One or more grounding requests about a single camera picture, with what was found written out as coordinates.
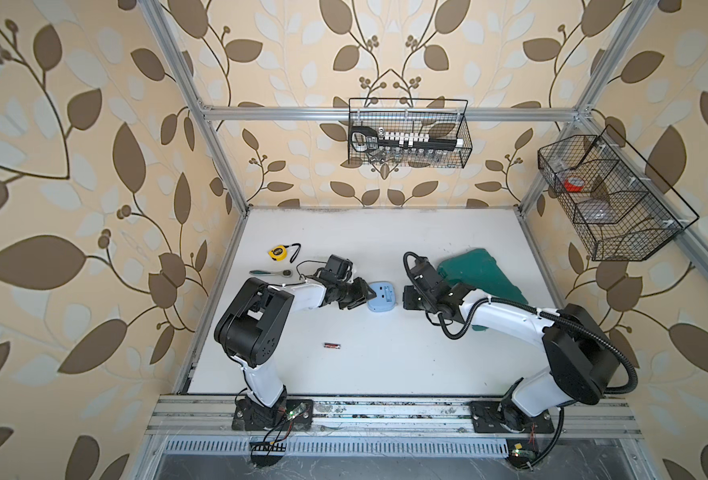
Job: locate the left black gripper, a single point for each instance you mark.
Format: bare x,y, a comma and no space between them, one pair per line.
361,293

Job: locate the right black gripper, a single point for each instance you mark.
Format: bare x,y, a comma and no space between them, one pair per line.
407,299

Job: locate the light blue alarm clock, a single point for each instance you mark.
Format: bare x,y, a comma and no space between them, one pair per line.
385,298

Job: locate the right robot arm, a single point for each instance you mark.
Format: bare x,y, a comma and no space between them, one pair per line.
582,364

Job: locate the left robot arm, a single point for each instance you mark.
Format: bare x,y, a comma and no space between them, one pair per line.
250,330

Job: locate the green plastic case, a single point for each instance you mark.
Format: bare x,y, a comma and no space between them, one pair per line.
480,276

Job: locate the yellow tape measure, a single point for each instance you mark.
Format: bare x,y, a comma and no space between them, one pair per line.
287,252

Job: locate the red tape roll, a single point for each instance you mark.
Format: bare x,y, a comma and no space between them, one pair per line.
574,184

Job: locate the clear plastic bag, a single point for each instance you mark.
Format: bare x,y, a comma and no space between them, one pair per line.
596,211

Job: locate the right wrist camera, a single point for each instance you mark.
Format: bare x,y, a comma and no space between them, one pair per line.
426,271

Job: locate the teal handled ratchet tool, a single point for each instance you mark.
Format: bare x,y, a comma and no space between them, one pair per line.
277,273

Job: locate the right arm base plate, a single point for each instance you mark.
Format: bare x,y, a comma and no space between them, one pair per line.
491,417

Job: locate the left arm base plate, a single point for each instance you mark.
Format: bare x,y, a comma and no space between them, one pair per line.
252,416

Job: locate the socket bit rail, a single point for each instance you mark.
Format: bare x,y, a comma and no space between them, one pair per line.
422,142

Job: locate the black handled scissors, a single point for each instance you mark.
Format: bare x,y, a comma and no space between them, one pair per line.
364,139

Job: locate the back black wire basket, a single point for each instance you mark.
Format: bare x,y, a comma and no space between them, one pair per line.
409,131

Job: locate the black wire basket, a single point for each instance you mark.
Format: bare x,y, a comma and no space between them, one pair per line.
648,210
409,131

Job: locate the aluminium front rail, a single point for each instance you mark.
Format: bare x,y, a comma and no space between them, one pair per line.
392,417

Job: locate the right black wire basket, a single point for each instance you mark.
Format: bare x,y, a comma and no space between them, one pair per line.
648,210

